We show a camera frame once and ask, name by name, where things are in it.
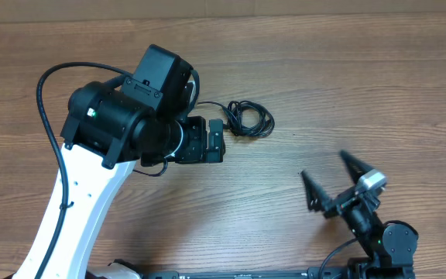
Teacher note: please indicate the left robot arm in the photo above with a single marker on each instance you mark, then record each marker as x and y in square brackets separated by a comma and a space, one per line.
[145, 118]

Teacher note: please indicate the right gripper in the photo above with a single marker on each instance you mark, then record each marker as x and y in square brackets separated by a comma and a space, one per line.
[341, 201]

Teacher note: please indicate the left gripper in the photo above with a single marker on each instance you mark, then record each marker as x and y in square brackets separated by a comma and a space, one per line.
[197, 151]

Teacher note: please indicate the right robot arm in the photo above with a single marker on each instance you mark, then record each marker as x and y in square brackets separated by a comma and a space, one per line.
[389, 246]

